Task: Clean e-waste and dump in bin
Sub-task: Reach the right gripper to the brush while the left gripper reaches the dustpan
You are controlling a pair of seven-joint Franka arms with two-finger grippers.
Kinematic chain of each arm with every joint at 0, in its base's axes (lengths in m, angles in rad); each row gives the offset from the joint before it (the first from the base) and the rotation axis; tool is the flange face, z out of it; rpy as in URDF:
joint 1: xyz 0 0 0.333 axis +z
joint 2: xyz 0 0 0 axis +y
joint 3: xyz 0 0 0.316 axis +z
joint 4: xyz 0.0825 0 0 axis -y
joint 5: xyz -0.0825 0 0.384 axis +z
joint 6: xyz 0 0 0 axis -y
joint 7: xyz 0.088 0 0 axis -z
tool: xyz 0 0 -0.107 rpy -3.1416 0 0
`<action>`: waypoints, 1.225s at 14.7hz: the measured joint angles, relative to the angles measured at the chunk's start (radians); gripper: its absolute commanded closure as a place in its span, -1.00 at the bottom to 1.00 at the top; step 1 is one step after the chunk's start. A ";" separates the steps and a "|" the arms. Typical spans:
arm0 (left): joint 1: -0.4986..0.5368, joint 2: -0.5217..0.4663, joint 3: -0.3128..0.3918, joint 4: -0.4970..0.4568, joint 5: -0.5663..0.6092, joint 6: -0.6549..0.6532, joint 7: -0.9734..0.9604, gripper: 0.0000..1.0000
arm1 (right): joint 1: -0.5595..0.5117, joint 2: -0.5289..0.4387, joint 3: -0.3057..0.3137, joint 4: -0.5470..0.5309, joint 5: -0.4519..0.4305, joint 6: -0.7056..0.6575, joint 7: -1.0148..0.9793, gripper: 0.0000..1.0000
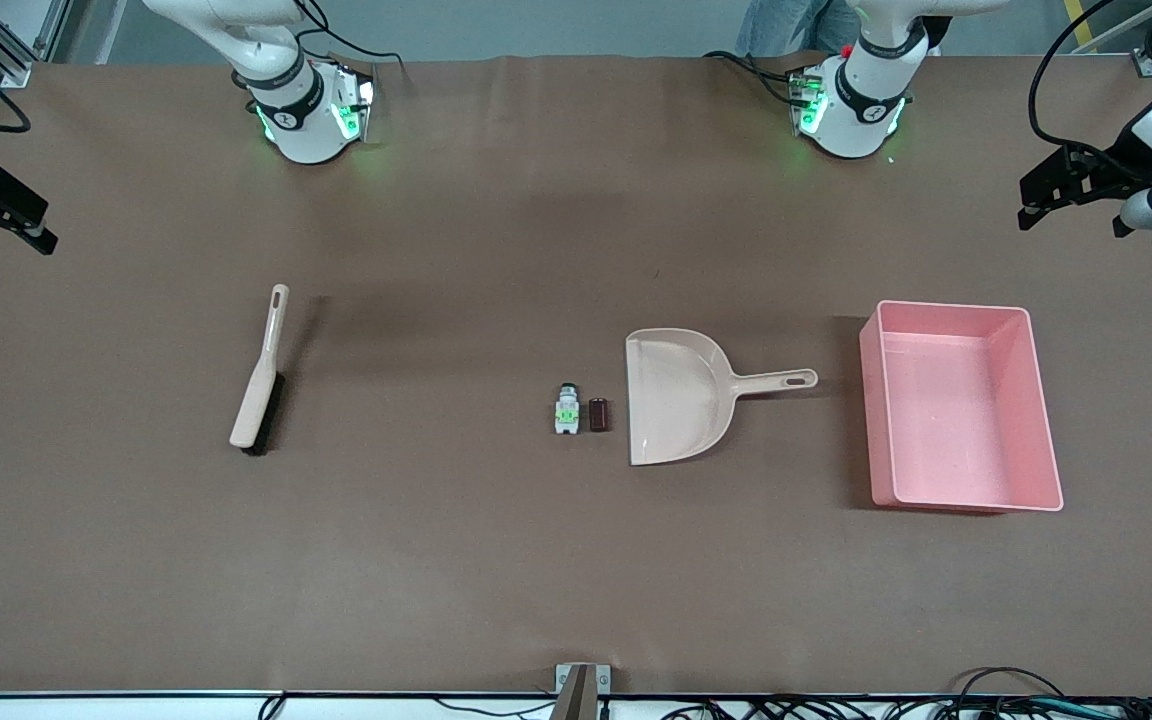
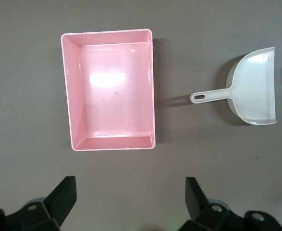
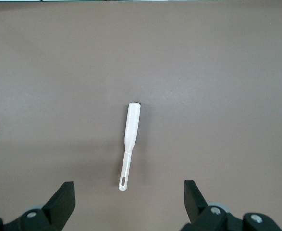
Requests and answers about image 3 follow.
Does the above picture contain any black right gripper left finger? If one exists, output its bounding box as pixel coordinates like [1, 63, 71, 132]
[0, 181, 76, 231]

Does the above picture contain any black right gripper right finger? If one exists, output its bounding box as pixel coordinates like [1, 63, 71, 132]
[183, 180, 282, 231]

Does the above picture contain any beige brush with black bristles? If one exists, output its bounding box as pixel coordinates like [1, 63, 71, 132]
[118, 102, 142, 192]

